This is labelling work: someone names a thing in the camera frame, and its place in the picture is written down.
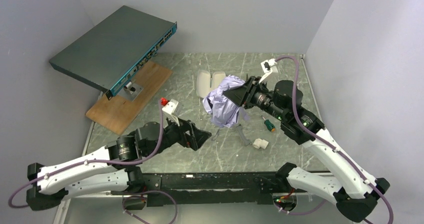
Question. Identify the purple umbrella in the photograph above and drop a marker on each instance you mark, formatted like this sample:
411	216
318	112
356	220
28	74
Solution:
224	112

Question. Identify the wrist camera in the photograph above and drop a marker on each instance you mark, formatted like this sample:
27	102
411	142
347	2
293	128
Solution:
269	68
170	109

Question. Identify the dark network switch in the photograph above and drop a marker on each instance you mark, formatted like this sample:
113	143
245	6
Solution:
109	55

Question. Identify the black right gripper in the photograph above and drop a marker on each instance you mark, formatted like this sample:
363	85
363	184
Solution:
249	92

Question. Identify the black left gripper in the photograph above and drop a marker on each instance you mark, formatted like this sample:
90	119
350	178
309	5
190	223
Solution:
184	132

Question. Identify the metal switch stand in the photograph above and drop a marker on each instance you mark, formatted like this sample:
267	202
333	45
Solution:
131	90

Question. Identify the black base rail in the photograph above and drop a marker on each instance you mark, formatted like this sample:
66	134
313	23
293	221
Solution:
213	188

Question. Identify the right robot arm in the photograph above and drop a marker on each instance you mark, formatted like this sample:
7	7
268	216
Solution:
353	191

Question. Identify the cream umbrella case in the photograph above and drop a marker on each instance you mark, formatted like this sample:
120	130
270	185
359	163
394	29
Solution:
207	82

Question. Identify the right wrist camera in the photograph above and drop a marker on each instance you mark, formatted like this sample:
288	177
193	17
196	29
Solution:
269	68

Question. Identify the green handled screwdriver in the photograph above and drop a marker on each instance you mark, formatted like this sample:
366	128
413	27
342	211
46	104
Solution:
269	126

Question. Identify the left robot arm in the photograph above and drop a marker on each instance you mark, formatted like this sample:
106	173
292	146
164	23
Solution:
114	167

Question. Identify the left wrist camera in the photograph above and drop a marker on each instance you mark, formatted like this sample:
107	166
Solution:
170	109

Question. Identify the wooden board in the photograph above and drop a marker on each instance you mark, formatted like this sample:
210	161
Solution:
117	113

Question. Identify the white pipe elbow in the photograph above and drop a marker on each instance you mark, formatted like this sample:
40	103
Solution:
260	143

